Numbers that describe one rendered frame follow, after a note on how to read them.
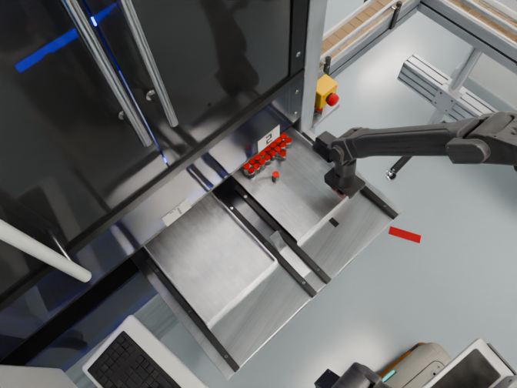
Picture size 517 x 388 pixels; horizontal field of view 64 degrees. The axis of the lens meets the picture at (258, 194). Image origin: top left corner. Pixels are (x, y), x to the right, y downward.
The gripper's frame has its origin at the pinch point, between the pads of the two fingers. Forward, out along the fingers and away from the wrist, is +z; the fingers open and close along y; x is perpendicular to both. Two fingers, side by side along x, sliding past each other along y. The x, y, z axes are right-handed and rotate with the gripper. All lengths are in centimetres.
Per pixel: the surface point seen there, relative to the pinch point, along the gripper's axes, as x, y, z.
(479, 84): -142, 26, 78
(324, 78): -19.3, 26.7, -16.1
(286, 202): 13.0, 11.3, 1.3
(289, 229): 18.3, 4.4, 2.4
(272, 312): 38.4, -9.8, 4.9
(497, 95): -143, 15, 80
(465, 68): -86, 14, 19
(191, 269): 48, 14, 1
